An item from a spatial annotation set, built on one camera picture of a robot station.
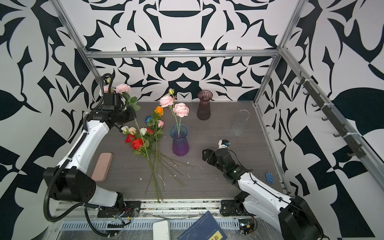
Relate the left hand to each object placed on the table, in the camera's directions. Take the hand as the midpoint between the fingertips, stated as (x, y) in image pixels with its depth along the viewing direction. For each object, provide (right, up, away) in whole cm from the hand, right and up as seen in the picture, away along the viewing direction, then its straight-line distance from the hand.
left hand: (134, 110), depth 81 cm
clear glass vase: (+62, -12, +25) cm, 68 cm away
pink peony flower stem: (+25, 0, -8) cm, 27 cm away
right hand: (+40, -23, +3) cm, 46 cm away
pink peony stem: (+6, -31, +8) cm, 32 cm away
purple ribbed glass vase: (+24, -20, +5) cm, 31 cm away
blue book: (+38, -55, -11) cm, 68 cm away
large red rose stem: (-1, -19, +8) cm, 21 cm away
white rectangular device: (+17, -53, -15) cm, 57 cm away
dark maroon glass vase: (+39, +2, +23) cm, 45 cm away
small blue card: (+73, -36, +2) cm, 82 cm away
